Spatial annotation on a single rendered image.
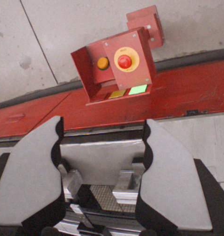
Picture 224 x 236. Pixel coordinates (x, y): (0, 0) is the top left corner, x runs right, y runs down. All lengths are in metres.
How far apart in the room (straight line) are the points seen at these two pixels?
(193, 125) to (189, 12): 1.01
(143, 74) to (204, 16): 0.83
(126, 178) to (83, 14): 1.14
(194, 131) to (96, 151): 0.36
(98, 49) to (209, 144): 0.45
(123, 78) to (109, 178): 0.36
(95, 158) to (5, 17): 1.53
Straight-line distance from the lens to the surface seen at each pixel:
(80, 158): 0.68
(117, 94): 0.54
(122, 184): 0.60
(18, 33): 1.79
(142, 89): 0.51
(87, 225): 0.79
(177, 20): 1.29
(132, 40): 0.52
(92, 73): 0.64
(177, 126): 0.34
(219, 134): 0.36
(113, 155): 0.60
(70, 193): 0.70
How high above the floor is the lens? 1.28
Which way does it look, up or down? 52 degrees down
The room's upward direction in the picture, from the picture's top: 151 degrees counter-clockwise
